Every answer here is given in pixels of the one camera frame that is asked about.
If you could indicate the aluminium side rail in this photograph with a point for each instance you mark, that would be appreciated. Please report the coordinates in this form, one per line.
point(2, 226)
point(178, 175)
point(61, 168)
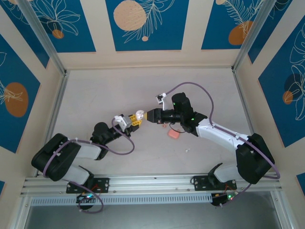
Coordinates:
point(243, 95)
point(59, 95)

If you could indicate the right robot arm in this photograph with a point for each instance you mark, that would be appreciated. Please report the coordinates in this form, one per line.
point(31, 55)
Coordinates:
point(221, 136)

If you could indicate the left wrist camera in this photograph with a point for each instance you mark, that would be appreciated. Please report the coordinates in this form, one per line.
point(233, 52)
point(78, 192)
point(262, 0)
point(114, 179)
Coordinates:
point(122, 121)

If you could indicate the pink rounded case cover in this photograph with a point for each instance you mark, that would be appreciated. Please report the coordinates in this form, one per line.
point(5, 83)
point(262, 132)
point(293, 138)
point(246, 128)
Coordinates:
point(174, 134)

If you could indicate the aluminium frame bar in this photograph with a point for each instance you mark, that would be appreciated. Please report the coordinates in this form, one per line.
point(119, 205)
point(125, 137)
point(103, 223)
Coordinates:
point(22, 212)
point(280, 210)

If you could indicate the aluminium frame post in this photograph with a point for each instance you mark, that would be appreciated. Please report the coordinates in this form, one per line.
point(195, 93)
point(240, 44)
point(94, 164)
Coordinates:
point(43, 35)
point(251, 35)

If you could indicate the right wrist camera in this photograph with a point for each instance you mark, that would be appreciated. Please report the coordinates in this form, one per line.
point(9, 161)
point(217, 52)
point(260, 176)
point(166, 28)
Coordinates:
point(159, 99)

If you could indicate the wide aluminium base rail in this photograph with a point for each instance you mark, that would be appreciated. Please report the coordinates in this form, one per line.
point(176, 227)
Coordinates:
point(152, 183)

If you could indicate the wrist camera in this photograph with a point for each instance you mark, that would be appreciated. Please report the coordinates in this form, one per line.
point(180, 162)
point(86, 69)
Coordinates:
point(159, 99)
point(122, 121)

